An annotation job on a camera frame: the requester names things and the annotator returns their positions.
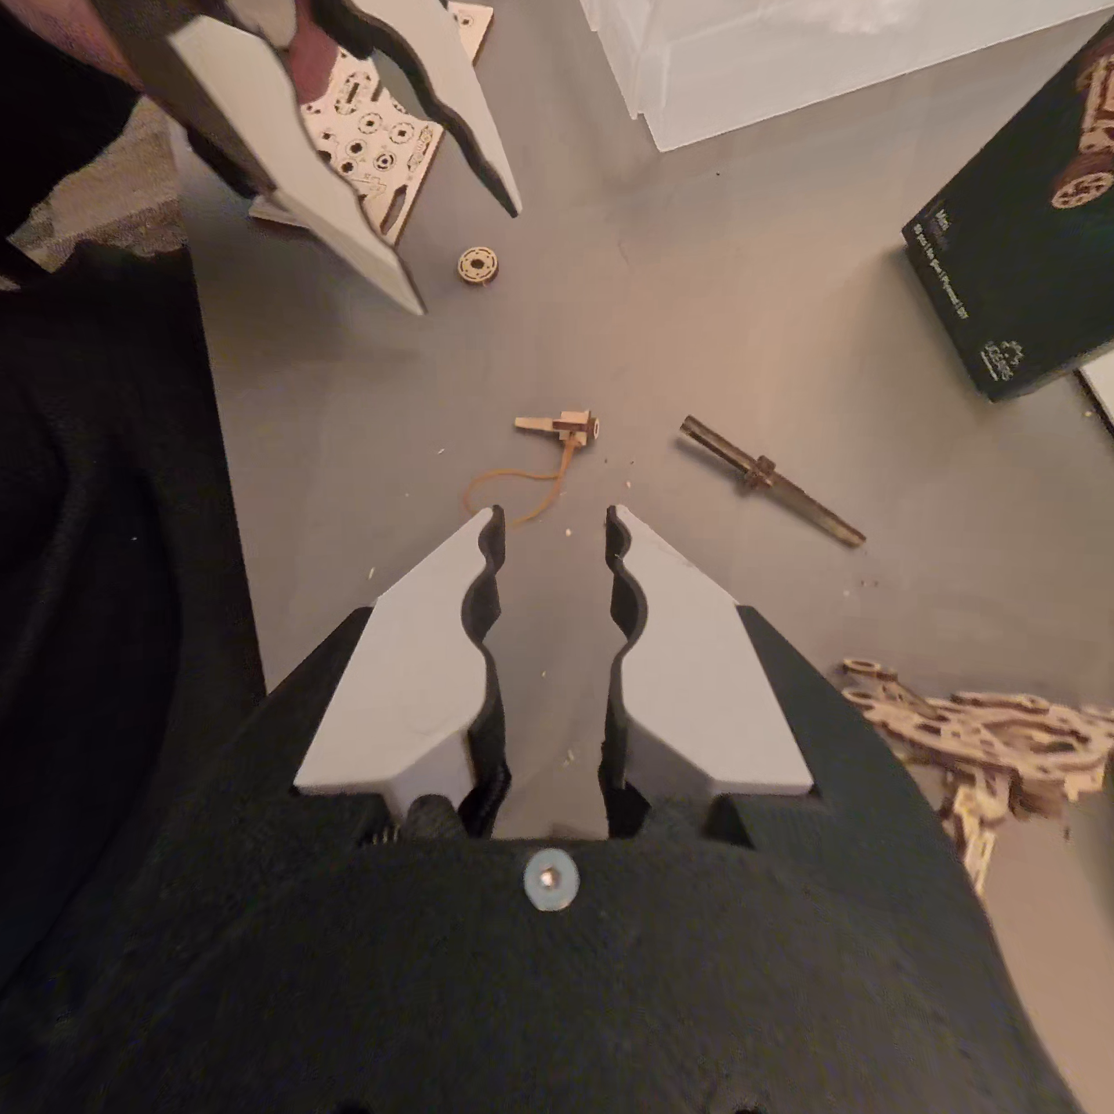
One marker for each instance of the clear plastic bin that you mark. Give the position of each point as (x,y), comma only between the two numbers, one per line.
(783,61)

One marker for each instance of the wooden buggy model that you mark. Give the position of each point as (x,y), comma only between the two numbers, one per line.
(1001,740)

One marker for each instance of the person's left forearm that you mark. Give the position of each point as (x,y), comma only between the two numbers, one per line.
(52,131)

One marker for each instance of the wooden cross-shaped part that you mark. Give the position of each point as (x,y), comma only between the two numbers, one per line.
(545,425)

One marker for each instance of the person's left hand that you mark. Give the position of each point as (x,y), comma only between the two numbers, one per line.
(78,31)

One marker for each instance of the dark model kit box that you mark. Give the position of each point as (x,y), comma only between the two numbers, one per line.
(1001,262)

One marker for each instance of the wooden sheet piece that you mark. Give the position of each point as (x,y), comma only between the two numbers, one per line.
(366,131)

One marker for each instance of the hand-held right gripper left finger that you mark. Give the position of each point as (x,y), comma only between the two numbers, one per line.
(410,696)

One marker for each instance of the white mat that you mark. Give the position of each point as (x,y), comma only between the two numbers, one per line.
(1103,391)

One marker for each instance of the tan rubber band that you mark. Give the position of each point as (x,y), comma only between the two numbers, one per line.
(522,474)

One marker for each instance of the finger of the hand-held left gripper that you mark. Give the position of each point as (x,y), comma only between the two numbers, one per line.
(253,112)
(454,78)

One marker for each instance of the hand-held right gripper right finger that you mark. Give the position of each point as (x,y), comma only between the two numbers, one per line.
(706,696)

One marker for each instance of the dark wooden gear axle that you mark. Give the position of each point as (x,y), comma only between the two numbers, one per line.
(766,474)

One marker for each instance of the round wooden wheel disc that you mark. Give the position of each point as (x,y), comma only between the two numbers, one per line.
(467,262)

